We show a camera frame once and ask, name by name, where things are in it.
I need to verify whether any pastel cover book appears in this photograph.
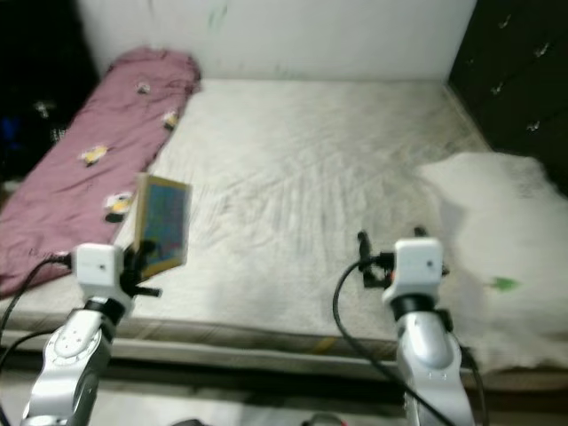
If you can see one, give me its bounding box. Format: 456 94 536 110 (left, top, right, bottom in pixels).
133 173 193 280

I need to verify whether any white quilted mattress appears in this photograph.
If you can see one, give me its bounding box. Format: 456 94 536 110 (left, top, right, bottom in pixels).
0 80 568 391

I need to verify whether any maroon cartoon print blanket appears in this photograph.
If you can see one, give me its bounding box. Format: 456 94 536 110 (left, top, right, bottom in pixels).
0 49 201 298

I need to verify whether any black bag white print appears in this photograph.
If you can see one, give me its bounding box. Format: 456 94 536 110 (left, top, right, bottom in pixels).
27 98 76 152

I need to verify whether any grey robot right foot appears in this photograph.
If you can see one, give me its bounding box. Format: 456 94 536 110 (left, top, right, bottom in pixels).
306 414 347 426

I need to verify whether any black tufted headboard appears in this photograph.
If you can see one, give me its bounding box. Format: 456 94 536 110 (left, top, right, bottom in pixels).
448 0 568 196

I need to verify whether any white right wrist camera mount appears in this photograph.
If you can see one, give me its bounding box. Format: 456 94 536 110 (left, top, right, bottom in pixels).
386 238 446 307

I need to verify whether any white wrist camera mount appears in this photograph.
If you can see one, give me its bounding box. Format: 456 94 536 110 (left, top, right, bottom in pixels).
386 238 446 307
73 242 130 303

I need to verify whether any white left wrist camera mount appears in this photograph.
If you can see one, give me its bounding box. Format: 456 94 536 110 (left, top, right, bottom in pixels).
73 242 130 303

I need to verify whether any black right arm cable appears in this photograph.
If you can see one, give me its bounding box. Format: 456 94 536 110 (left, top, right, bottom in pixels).
333 256 454 426

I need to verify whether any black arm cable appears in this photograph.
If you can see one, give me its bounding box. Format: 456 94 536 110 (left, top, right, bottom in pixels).
0 255 76 356
333 256 454 426

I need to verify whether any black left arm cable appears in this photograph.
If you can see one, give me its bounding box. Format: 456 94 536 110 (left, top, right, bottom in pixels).
0 255 76 356

